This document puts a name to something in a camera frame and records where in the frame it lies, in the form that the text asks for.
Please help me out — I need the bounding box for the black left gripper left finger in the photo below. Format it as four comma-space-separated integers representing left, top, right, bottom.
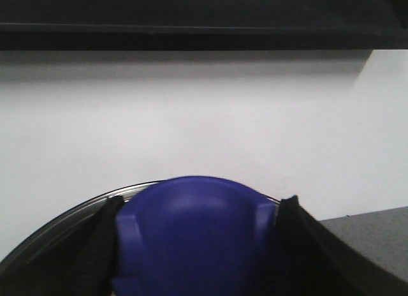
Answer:
30, 196, 124, 295

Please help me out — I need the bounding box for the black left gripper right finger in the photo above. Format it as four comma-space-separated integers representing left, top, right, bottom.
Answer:
276, 196, 407, 295

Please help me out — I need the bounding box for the black range hood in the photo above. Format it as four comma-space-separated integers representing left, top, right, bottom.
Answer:
1, 0, 407, 50

